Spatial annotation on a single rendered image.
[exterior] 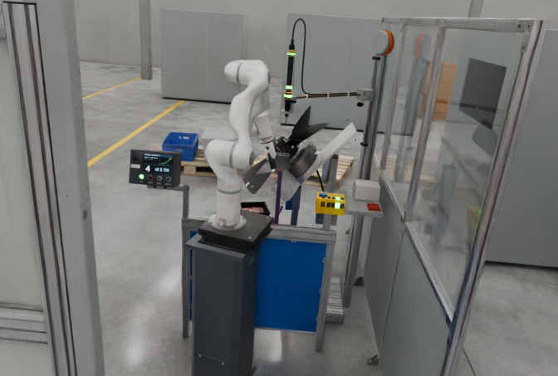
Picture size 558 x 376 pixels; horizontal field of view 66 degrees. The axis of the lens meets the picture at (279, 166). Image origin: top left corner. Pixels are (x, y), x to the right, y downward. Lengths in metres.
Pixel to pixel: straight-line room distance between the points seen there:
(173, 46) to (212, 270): 8.21
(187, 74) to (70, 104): 9.16
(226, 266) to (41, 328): 1.11
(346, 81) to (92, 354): 7.38
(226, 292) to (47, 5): 1.64
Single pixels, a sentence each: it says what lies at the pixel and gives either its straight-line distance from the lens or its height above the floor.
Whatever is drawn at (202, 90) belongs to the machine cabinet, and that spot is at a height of 0.28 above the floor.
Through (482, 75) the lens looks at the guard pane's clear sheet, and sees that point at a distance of 1.73.
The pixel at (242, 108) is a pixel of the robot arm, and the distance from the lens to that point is 2.02.
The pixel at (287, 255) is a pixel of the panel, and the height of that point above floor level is 0.67.
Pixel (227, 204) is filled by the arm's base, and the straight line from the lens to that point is 2.08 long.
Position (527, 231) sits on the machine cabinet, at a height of 0.38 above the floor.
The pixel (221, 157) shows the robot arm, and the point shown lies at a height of 1.37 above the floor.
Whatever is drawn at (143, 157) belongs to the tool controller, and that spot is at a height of 1.22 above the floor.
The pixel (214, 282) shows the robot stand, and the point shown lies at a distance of 2.22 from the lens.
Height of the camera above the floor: 2.01
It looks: 19 degrees down
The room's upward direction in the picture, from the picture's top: 4 degrees clockwise
